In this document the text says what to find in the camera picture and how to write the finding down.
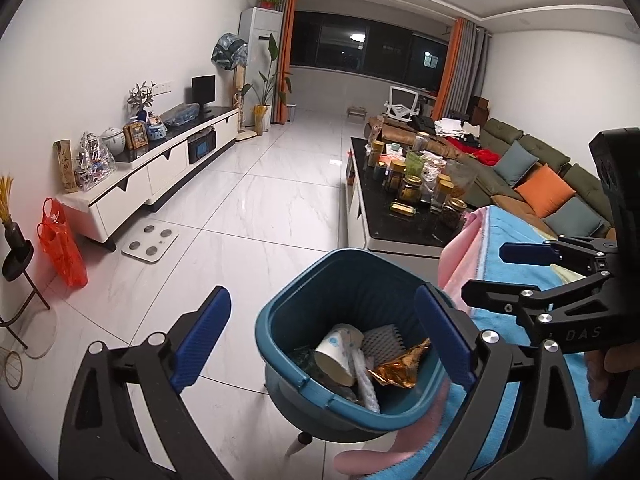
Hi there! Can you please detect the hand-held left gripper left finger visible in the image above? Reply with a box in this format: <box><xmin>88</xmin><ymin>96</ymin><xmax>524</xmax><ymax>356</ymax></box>
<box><xmin>59</xmin><ymin>285</ymin><xmax>233</xmax><ymax>480</ymax></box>

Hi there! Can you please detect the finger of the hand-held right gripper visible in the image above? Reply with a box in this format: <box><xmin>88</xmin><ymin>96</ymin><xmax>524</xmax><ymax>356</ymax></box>
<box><xmin>500</xmin><ymin>236</ymin><xmax>619</xmax><ymax>275</ymax></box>
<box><xmin>461</xmin><ymin>270</ymin><xmax>610</xmax><ymax>343</ymax></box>

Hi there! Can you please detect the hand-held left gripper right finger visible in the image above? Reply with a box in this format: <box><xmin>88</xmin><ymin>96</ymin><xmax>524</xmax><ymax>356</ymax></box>
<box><xmin>414</xmin><ymin>284</ymin><xmax>591</xmax><ymax>480</ymax></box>

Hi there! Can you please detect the white foam net sleeve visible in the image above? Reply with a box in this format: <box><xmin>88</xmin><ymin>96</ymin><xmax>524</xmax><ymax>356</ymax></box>
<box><xmin>361</xmin><ymin>325</ymin><xmax>405</xmax><ymax>367</ymax></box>

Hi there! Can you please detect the blue trash bin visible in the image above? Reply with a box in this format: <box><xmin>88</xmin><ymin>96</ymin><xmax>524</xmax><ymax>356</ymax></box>
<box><xmin>255</xmin><ymin>248</ymin><xmax>453</xmax><ymax>456</ymax></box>

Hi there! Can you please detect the person's right hand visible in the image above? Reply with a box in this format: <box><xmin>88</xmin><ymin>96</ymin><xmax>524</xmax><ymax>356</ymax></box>
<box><xmin>585</xmin><ymin>341</ymin><xmax>640</xmax><ymax>402</ymax></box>

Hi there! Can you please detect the grey-blue square cushion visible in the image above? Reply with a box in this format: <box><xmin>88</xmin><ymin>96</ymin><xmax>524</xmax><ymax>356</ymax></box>
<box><xmin>544</xmin><ymin>196</ymin><xmax>605</xmax><ymax>239</ymax></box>
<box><xmin>492</xmin><ymin>140</ymin><xmax>540</xmax><ymax>187</ymax></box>

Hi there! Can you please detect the green sofa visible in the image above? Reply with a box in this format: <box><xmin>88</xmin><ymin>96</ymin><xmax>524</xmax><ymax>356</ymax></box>
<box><xmin>450</xmin><ymin>117</ymin><xmax>619</xmax><ymax>242</ymax></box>

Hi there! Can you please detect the golden foil wrapper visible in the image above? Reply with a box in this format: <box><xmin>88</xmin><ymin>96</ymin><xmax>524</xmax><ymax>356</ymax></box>
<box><xmin>367</xmin><ymin>337</ymin><xmax>432</xmax><ymax>390</ymax></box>

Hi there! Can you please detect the clear plastic bag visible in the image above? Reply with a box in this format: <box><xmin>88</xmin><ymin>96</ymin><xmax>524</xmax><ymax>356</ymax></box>
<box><xmin>350</xmin><ymin>349</ymin><xmax>382</xmax><ymax>415</ymax></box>

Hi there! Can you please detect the white bathroom scale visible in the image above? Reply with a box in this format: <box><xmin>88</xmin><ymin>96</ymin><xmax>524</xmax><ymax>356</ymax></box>
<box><xmin>121</xmin><ymin>225</ymin><xmax>180</xmax><ymax>264</ymax></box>

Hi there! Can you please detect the white paper cup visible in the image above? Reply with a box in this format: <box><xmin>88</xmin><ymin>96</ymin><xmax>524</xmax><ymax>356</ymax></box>
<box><xmin>314</xmin><ymin>323</ymin><xmax>365</xmax><ymax>387</ymax></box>

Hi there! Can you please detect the red cloth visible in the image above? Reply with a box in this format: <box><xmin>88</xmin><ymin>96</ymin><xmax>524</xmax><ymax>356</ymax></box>
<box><xmin>447</xmin><ymin>135</ymin><xmax>501</xmax><ymax>166</ymax></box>

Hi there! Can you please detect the cluster of glass jars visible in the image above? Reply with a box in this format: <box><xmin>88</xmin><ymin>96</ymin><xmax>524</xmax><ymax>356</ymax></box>
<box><xmin>365</xmin><ymin>130</ymin><xmax>481</xmax><ymax>232</ymax></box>

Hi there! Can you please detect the black coffee table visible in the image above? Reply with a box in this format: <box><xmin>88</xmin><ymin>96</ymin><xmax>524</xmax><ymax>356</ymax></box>
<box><xmin>345</xmin><ymin>136</ymin><xmax>482</xmax><ymax>262</ymax></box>

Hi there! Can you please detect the pile of white clothes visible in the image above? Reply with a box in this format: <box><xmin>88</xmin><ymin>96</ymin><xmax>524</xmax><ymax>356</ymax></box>
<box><xmin>435</xmin><ymin>119</ymin><xmax>481</xmax><ymax>137</ymax></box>

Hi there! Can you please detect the dark brown box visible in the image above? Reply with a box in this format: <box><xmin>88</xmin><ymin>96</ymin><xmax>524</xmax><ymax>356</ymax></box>
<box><xmin>469</xmin><ymin>96</ymin><xmax>491</xmax><ymax>124</ymax></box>

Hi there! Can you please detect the red plastic bag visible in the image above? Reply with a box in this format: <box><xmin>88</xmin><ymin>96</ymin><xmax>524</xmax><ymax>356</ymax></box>
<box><xmin>37</xmin><ymin>197</ymin><xmax>89</xmax><ymax>289</ymax></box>

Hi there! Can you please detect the brown leather ottoman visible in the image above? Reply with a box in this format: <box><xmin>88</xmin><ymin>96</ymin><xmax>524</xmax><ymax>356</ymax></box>
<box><xmin>370</xmin><ymin>117</ymin><xmax>452</xmax><ymax>159</ymax></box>

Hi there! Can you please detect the white TV cabinet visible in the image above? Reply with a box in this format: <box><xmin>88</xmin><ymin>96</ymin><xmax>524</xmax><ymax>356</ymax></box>
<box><xmin>57</xmin><ymin>107</ymin><xmax>241</xmax><ymax>254</ymax></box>

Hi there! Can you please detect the black appliance blue display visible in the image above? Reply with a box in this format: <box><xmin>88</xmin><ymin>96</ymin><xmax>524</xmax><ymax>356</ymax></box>
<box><xmin>187</xmin><ymin>130</ymin><xmax>219</xmax><ymax>165</ymax></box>

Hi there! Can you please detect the orange and grey curtain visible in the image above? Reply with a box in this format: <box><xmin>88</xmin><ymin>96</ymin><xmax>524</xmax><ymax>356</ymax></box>
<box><xmin>265</xmin><ymin>0</ymin><xmax>300</xmax><ymax>124</ymax></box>
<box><xmin>431</xmin><ymin>17</ymin><xmax>494</xmax><ymax>122</ymax></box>

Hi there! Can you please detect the white office chair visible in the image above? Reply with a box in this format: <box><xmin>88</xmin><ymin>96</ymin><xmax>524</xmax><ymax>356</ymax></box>
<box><xmin>384</xmin><ymin>86</ymin><xmax>419</xmax><ymax>121</ymax></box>

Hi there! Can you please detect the black metal side table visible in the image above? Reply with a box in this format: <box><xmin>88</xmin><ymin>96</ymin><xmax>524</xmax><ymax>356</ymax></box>
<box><xmin>0</xmin><ymin>237</ymin><xmax>59</xmax><ymax>391</ymax></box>

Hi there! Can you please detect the clear wrapped gift basket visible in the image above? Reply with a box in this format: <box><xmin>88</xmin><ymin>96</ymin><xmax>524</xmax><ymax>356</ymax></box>
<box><xmin>75</xmin><ymin>131</ymin><xmax>117</xmax><ymax>192</ymax></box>

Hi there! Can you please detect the framed picture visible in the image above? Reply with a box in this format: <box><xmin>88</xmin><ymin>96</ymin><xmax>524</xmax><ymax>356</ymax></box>
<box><xmin>123</xmin><ymin>121</ymin><xmax>150</xmax><ymax>150</ymax></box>

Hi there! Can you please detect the black vase with wheat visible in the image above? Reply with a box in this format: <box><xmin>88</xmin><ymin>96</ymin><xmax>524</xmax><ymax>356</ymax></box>
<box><xmin>0</xmin><ymin>175</ymin><xmax>26</xmax><ymax>252</ymax></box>

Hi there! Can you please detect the white ceramic jar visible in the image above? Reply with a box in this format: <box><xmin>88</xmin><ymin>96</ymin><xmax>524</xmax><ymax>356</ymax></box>
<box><xmin>100</xmin><ymin>126</ymin><xmax>125</xmax><ymax>156</ymax></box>

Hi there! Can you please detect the brown tea box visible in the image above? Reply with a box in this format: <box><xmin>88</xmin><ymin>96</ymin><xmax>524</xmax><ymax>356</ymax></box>
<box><xmin>54</xmin><ymin>139</ymin><xmax>79</xmax><ymax>194</ymax></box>

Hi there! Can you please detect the small black monitor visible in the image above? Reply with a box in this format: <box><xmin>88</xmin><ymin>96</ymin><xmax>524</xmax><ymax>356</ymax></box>
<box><xmin>192</xmin><ymin>75</ymin><xmax>217</xmax><ymax>112</ymax></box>

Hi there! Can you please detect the vase with olive branches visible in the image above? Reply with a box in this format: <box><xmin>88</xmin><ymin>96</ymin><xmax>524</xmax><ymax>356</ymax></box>
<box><xmin>127</xmin><ymin>80</ymin><xmax>157</xmax><ymax>124</ymax></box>

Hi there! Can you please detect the tall leafy potted plant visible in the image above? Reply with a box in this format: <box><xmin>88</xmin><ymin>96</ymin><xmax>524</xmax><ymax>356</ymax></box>
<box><xmin>243</xmin><ymin>34</ymin><xmax>294</xmax><ymax>136</ymax></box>

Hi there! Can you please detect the dark wide window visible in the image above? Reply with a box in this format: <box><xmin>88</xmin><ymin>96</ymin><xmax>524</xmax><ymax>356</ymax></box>
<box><xmin>290</xmin><ymin>9</ymin><xmax>451</xmax><ymax>87</ymax></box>

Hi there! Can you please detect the white standing air conditioner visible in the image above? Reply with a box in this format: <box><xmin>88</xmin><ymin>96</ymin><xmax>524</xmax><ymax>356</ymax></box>
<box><xmin>239</xmin><ymin>7</ymin><xmax>284</xmax><ymax>127</ymax></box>

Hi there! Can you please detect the standing fan with cover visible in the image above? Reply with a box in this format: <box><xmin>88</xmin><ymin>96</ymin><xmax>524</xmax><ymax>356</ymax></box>
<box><xmin>212</xmin><ymin>32</ymin><xmax>249</xmax><ymax>142</ymax></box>

